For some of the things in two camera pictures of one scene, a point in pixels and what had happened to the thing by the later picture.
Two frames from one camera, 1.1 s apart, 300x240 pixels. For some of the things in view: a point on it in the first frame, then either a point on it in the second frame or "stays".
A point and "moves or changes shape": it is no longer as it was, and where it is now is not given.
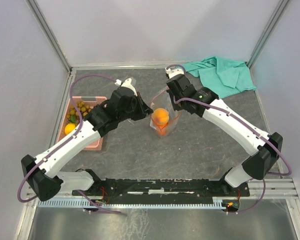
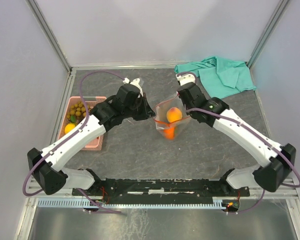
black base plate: x=162 y=188 stays
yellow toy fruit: x=69 y=127 stays
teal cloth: x=224 y=77 stays
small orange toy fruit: x=160 y=116 → x=174 y=114
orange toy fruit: x=162 y=129 → x=169 y=133
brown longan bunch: x=84 y=109 stays
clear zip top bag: x=165 y=100 moves or changes shape
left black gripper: x=144 y=108 stays
